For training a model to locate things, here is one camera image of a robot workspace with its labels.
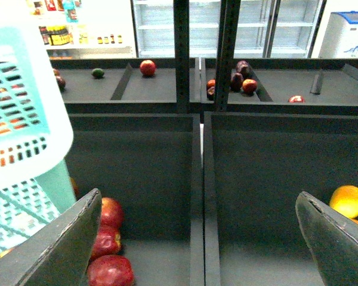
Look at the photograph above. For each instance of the red apple middle front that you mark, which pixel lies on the red apple middle front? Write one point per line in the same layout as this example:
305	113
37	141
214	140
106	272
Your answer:
108	241

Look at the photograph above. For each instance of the green avocado back tray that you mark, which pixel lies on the green avocado back tray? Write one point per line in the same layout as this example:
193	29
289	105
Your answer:
97	73

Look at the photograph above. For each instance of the black shelf post left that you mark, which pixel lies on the black shelf post left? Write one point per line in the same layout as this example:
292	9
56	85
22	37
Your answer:
182	58

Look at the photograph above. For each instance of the black shelf post right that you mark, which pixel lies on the black shelf post right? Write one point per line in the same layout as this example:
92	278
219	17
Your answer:
226	53

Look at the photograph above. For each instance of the red orange peach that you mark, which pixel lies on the red orange peach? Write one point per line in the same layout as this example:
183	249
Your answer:
249	86

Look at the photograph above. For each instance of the black back left tray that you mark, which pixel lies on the black back left tray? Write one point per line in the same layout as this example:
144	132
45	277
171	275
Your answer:
124	89

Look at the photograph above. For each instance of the yellow mango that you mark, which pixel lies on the yellow mango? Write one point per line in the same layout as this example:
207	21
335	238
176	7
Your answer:
344	200

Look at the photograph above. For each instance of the red apple back tray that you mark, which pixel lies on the red apple back tray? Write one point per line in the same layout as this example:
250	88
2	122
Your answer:
148	68

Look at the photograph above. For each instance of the store shelf with bottles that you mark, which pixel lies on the store shelf with bottles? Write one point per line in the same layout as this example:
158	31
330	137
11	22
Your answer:
85	29

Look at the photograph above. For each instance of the light teal plastic basket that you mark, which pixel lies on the light teal plastic basket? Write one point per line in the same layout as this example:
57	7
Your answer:
35	137

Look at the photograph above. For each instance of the black tray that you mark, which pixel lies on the black tray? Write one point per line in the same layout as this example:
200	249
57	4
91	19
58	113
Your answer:
124	89
330	87
151	164
255	165

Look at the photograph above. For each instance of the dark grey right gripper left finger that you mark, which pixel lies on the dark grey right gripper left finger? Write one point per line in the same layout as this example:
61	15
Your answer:
58	254

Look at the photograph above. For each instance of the glass door refrigerator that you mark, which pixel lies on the glass door refrigerator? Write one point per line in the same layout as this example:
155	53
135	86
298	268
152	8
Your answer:
263	29

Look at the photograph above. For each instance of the red apple lower front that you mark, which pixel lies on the red apple lower front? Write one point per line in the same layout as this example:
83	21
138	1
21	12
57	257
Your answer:
110	270

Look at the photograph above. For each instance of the red apple upper front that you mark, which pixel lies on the red apple upper front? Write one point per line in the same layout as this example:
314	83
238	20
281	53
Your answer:
112	213

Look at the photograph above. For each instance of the red apple right tray edge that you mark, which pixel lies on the red apple right tray edge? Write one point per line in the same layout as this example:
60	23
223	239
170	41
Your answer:
296	99

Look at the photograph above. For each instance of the black front left tray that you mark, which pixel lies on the black front left tray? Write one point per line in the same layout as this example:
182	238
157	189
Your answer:
151	164

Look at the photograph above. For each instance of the red apple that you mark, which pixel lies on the red apple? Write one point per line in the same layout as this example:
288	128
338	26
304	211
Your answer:
112	213
110	270
108	241

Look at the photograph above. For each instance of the black shelf post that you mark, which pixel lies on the black shelf post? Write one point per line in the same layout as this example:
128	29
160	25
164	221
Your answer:
226	53
182	58

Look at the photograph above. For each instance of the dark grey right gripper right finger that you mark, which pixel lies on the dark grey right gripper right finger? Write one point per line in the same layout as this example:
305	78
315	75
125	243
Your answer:
331	238

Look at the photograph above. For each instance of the white chest freezer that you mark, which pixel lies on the white chest freezer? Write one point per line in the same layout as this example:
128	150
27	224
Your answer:
341	36

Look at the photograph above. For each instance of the black front right tray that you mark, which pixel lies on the black front right tray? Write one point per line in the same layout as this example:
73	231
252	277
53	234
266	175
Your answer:
255	165

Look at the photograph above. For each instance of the black back right tray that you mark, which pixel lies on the black back right tray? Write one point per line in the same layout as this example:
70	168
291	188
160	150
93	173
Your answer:
330	87

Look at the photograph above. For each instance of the dark purple fruit pile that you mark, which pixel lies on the dark purple fruit pile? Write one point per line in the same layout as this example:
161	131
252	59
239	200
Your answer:
243	71

